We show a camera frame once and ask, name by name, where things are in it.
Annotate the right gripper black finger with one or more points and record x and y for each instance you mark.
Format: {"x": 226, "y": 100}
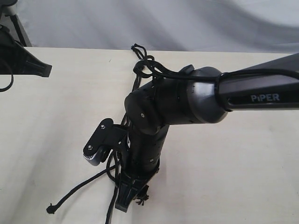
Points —
{"x": 131, "y": 188}

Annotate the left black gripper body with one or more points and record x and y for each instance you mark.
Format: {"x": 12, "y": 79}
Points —
{"x": 11, "y": 51}

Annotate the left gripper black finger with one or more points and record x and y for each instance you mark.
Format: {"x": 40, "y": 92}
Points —
{"x": 33, "y": 66}

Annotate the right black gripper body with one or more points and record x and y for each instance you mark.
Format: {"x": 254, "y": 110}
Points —
{"x": 144, "y": 152}

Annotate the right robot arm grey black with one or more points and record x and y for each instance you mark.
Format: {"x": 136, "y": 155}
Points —
{"x": 193, "y": 96}

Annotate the black stand pole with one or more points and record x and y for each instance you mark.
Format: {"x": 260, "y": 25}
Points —
{"x": 23, "y": 37}

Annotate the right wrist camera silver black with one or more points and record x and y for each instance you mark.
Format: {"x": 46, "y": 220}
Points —
{"x": 107, "y": 136}

